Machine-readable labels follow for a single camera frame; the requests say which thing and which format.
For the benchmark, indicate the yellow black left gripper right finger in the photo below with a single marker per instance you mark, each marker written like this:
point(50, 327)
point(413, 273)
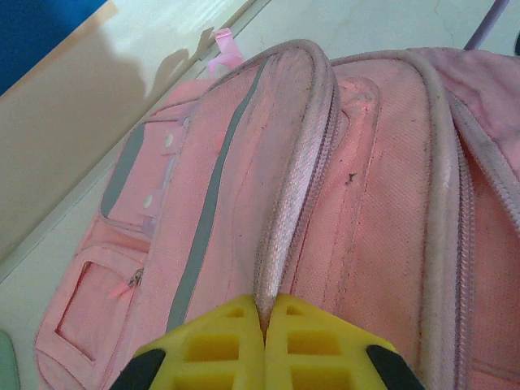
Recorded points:
point(325, 349)

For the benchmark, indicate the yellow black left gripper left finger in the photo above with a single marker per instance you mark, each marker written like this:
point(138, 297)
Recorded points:
point(203, 349)

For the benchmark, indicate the pink backpack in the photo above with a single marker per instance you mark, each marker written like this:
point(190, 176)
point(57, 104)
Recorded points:
point(365, 183)

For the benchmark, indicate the mint green zip pouch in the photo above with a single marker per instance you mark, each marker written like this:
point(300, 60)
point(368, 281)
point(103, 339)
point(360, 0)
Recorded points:
point(8, 365)

